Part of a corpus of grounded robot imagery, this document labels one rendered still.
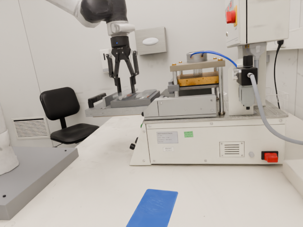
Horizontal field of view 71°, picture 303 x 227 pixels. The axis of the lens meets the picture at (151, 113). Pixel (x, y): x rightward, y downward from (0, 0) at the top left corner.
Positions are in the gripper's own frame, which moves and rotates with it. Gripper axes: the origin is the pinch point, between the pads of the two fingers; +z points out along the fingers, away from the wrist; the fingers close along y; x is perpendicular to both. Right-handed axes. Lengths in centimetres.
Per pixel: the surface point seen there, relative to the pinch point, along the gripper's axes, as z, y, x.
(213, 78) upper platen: -1.5, -35.8, 10.7
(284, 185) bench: 28, -53, 28
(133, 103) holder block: 5.8, -5.9, 10.3
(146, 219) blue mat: 29, -16, 44
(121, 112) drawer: 8.8, -1.1, 11.3
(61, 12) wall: -70, 113, -142
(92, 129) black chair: 56, 83, -111
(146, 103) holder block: 5.9, -11.0, 10.3
